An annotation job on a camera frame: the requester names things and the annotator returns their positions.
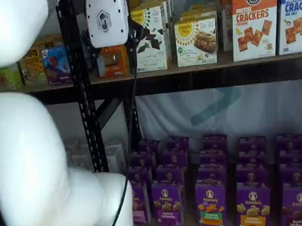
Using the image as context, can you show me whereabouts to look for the Simple Mills dark thins box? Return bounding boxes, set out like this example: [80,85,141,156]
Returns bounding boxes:
[128,5,171,74]
[139,0,176,62]

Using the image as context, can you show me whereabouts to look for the purple Annie's bunny grahams box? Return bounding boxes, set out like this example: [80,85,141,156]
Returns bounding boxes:
[166,136,190,153]
[149,183,186,226]
[155,164,186,186]
[161,149,189,169]

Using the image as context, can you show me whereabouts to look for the purple Annie's yellow-label bunny box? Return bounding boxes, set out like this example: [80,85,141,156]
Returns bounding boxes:
[235,165,269,188]
[238,150,268,169]
[239,135,268,154]
[235,185,272,226]

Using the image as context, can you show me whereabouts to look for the blue ZBar box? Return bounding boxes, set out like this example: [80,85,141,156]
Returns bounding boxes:
[40,44,75,86]

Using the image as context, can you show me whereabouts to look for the blue sea salt crackers box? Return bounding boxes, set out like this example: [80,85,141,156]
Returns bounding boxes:
[278,0,302,57]

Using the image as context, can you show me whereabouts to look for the yellow Bobo's box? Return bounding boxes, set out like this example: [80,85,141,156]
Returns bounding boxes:
[17,48,50,87]

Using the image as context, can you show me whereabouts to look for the green Bobo's box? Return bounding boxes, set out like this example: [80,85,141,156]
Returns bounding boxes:
[0,62,25,92]

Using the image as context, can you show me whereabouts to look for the orange cheddar pretzel crackers box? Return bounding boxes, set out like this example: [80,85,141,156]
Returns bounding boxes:
[229,0,279,64]
[218,0,236,53]

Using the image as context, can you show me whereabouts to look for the purple Annie's Neapolitan grahams box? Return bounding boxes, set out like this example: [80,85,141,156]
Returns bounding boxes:
[131,152,157,170]
[138,139,161,156]
[128,166,153,185]
[128,180,153,225]

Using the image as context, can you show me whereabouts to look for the Simple Mills soft bars box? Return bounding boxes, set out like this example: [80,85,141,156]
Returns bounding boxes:
[179,3,219,23]
[173,16,220,69]

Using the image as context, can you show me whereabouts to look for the orange Bobo's box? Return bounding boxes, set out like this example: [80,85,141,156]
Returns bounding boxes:
[31,34,63,51]

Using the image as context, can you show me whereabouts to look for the purple Annie's chocolate grahams box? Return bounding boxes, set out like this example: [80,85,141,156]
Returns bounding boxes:
[275,133,302,153]
[277,149,302,168]
[278,164,302,186]
[280,183,302,226]

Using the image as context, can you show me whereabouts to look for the purple Annie's hidden veggies box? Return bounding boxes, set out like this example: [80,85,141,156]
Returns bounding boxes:
[197,166,228,185]
[199,150,228,170]
[193,182,229,226]
[202,134,228,153]

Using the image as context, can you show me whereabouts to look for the wooden shelf with black beam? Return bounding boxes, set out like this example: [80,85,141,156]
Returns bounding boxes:
[0,79,81,107]
[88,44,302,103]

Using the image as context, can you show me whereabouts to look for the orange Revival snack box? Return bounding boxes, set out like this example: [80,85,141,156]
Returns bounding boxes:
[98,44,130,79]

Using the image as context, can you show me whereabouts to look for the black diagonal shelf brace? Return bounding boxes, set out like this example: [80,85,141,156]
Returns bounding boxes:
[94,96,123,129]

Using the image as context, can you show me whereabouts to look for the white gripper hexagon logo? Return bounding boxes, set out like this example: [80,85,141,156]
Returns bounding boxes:
[82,0,130,77]

